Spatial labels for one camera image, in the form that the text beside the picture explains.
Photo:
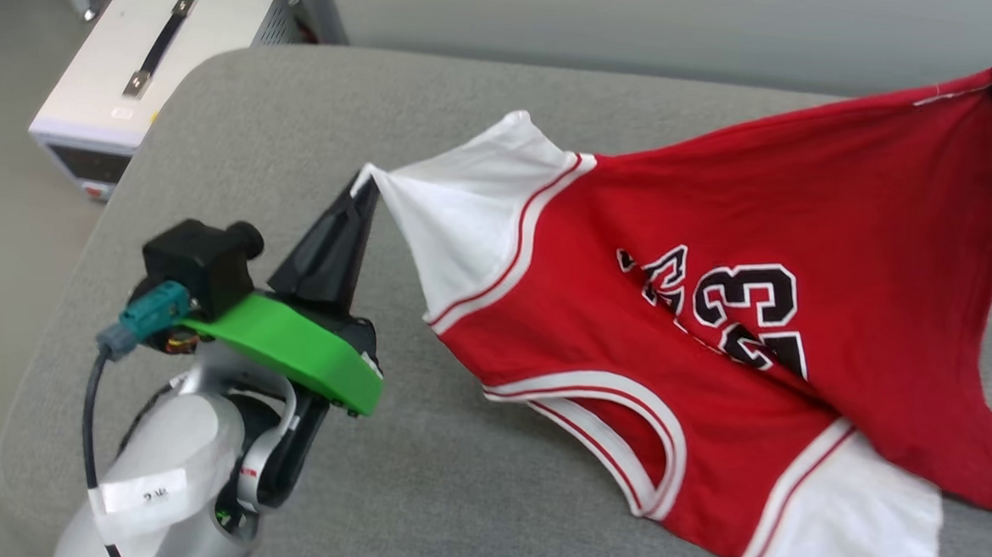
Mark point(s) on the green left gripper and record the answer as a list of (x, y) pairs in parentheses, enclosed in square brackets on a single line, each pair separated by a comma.
[(296, 348)]

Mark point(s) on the red white basketball jersey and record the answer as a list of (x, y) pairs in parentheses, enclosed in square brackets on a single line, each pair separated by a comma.
[(798, 212)]

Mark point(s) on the grey fabric sofa cushion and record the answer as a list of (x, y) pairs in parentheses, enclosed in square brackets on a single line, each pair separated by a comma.
[(473, 483)]

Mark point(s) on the white power supply box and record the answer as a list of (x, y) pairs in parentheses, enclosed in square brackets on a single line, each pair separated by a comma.
[(194, 31)]

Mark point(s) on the grey stand leg with foot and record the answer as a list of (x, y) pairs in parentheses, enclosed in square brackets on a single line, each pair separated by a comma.
[(91, 4)]

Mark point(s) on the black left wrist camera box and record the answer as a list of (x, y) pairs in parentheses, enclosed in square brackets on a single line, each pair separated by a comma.
[(198, 264)]

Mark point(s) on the grey metal frame leg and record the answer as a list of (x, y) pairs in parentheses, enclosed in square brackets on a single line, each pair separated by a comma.
[(322, 12)]

